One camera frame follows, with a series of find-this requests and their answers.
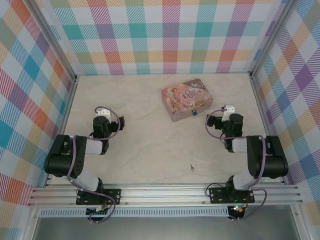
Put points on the small silver key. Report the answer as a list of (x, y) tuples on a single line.
[(192, 167)]

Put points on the aluminium mounting rail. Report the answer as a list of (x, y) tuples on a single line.
[(162, 195)]

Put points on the aluminium corner post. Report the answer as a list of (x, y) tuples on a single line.
[(272, 37), (53, 42)]

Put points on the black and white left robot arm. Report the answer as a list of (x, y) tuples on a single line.
[(60, 155)]

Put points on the small blue padlock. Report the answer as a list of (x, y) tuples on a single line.
[(194, 113)]

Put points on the grey metal panel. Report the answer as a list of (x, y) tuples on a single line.
[(162, 228)]

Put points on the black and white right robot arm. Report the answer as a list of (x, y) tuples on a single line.
[(275, 160)]

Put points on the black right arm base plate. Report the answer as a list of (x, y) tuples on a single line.
[(217, 196)]

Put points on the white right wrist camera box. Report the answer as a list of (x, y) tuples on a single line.
[(228, 110)]

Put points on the pink illustrated tin box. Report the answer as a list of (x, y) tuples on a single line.
[(185, 97)]

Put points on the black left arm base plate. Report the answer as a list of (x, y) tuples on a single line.
[(113, 196)]

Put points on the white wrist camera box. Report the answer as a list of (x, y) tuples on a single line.
[(228, 110), (103, 112)]

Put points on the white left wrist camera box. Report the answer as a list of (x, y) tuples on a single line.
[(103, 112)]

